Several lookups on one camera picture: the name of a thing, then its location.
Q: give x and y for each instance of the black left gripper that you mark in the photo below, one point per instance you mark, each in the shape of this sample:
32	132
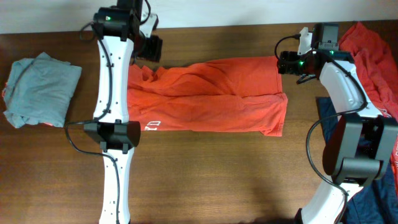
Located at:
154	51

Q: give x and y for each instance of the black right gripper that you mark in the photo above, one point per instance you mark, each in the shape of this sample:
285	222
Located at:
287	58

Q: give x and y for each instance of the orange printed t-shirt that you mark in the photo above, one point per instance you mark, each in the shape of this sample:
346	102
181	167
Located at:
233	95

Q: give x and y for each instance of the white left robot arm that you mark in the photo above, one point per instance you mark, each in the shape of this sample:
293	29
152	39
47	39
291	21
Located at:
124	33

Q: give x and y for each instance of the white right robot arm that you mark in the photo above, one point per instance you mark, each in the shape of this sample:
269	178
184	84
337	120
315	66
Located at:
361	144

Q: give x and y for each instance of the folded grey t-shirt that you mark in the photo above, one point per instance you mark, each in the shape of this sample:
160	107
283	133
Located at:
39	90

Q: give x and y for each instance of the navy blue garment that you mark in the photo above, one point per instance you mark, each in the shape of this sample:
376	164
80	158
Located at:
376	203

